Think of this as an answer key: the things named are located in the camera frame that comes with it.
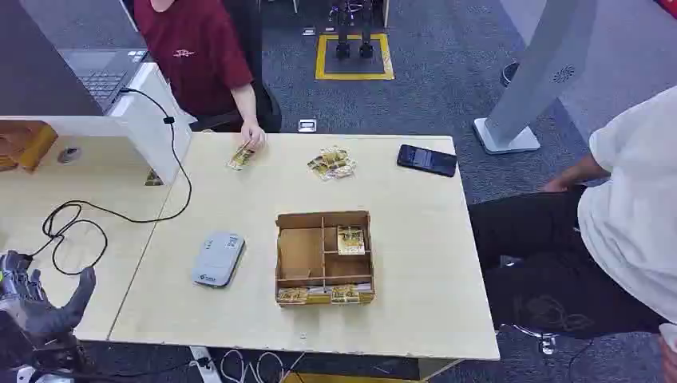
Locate black cable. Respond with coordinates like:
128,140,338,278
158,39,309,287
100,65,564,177
41,87,193,277

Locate white cables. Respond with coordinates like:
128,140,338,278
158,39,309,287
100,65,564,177
218,349,307,383

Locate black round floor object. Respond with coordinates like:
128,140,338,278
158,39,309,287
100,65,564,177
499,61,523,89

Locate grey card reader device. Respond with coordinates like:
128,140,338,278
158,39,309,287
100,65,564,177
191,231,247,290

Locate pile of gold cards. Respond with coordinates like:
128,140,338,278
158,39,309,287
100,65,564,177
307,146,358,183

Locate person's hand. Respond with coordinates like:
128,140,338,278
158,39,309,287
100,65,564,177
240,121,267,152

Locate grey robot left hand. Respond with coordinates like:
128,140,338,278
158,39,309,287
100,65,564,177
0,250,98,347

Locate yellow floor tape square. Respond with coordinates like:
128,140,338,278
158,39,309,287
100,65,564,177
315,32,396,82

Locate wooden card box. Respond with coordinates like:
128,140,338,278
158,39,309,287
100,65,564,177
274,210,377,308

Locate gold card standing upright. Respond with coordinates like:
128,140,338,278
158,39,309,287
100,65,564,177
331,284,362,306
277,287,310,306

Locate black robot legs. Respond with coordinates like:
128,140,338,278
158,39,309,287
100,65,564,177
328,0,378,60

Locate person in white top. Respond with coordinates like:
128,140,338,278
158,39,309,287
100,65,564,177
467,84,677,341

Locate black smartphone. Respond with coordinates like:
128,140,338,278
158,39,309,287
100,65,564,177
396,144,458,179

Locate gold card lying flat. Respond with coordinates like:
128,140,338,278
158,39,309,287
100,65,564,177
336,225,367,256

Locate dark laptop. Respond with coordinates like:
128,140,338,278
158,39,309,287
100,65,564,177
0,0,150,118

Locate white kiosk stand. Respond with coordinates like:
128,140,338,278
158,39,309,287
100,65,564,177
473,0,600,156

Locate person in red top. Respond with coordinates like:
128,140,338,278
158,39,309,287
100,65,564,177
132,0,267,152

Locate brown wooden box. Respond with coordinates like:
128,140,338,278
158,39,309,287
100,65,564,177
0,120,59,174

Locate silver chair base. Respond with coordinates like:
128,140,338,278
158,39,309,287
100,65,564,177
497,322,560,357

